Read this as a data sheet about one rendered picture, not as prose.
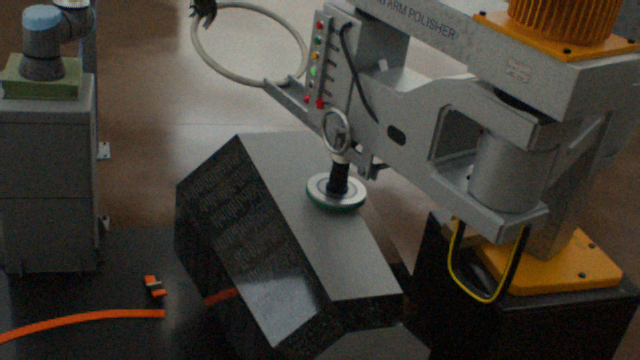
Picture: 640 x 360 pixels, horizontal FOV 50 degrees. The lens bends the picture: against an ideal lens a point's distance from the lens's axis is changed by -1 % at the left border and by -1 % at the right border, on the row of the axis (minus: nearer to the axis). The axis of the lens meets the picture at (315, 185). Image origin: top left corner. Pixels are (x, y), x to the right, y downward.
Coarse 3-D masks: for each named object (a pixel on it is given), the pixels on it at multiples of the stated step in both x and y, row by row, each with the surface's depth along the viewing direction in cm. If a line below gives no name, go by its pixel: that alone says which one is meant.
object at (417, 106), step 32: (352, 64) 208; (352, 96) 215; (384, 96) 203; (416, 96) 192; (448, 96) 182; (480, 96) 173; (352, 128) 218; (384, 128) 206; (416, 128) 195; (448, 128) 190; (480, 128) 199; (512, 128) 167; (544, 128) 163; (576, 128) 172; (384, 160) 209; (416, 160) 197; (448, 160) 197; (448, 192) 190; (480, 224) 182; (512, 224) 178; (544, 224) 188
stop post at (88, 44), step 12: (96, 36) 380; (84, 48) 381; (96, 48) 383; (84, 60) 385; (96, 60) 387; (84, 72) 388; (96, 72) 390; (96, 84) 394; (96, 96) 398; (96, 108) 402; (96, 120) 406; (96, 132) 410; (108, 144) 428; (108, 156) 416
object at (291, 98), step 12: (288, 84) 270; (300, 84) 263; (276, 96) 258; (288, 96) 253; (300, 96) 264; (288, 108) 253; (300, 108) 247; (300, 120) 249; (336, 144) 234; (348, 156) 230; (360, 156) 225; (360, 168) 220; (372, 168) 221; (384, 168) 225; (372, 180) 222
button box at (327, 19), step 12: (324, 12) 215; (324, 24) 215; (312, 36) 221; (324, 36) 216; (312, 48) 222; (324, 48) 217; (312, 60) 224; (324, 60) 219; (324, 72) 222; (312, 96) 228
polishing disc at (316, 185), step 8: (320, 176) 255; (328, 176) 256; (312, 184) 249; (320, 184) 250; (352, 184) 253; (360, 184) 254; (312, 192) 245; (320, 192) 245; (328, 192) 246; (352, 192) 248; (360, 192) 249; (320, 200) 242; (328, 200) 242; (336, 200) 242; (344, 200) 243; (352, 200) 244; (360, 200) 245
